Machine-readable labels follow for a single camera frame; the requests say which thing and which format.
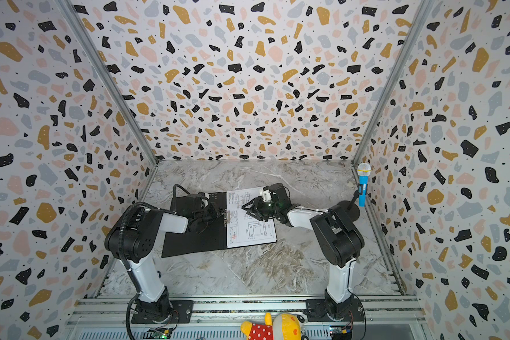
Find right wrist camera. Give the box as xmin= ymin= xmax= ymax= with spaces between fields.
xmin=259 ymin=186 xmax=272 ymax=203

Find orange black binder folder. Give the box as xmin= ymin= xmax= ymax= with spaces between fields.
xmin=161 ymin=188 xmax=278 ymax=259

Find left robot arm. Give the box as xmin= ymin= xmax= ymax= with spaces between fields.
xmin=105 ymin=192 xmax=228 ymax=324

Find blue toy microphone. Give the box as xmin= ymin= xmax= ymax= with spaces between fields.
xmin=357 ymin=163 xmax=371 ymax=208

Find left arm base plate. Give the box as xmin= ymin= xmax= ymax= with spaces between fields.
xmin=131 ymin=300 xmax=194 ymax=324

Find aluminium mounting rail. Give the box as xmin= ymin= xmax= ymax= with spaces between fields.
xmin=65 ymin=295 xmax=432 ymax=339

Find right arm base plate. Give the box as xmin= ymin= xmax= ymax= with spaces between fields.
xmin=305 ymin=297 xmax=365 ymax=322

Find paper sheet with diagram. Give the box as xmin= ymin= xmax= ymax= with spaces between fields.
xmin=226 ymin=188 xmax=277 ymax=249

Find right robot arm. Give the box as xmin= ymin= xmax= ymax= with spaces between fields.
xmin=242 ymin=183 xmax=365 ymax=320

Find black corrugated cable conduit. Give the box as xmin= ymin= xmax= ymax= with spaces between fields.
xmin=116 ymin=183 xmax=205 ymax=340

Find metal binder clip mechanism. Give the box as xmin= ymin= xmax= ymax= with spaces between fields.
xmin=222 ymin=209 xmax=230 ymax=227

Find black microphone stand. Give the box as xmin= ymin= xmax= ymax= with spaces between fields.
xmin=338 ymin=191 xmax=361 ymax=222

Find yellow red plush toy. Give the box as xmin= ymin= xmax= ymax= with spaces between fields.
xmin=240 ymin=313 xmax=306 ymax=340

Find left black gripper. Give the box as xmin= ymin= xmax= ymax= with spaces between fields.
xmin=193 ymin=203 xmax=224 ymax=227

